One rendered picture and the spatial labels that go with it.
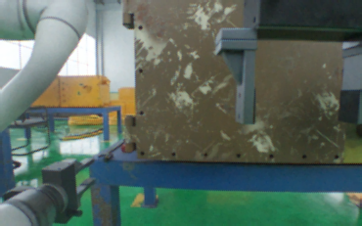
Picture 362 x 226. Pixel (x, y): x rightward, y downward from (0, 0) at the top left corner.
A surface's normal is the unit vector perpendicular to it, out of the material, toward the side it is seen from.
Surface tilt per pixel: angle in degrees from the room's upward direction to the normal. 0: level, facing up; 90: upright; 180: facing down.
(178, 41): 90
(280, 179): 90
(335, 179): 90
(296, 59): 90
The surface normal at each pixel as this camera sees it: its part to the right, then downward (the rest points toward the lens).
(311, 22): 0.00, 0.10
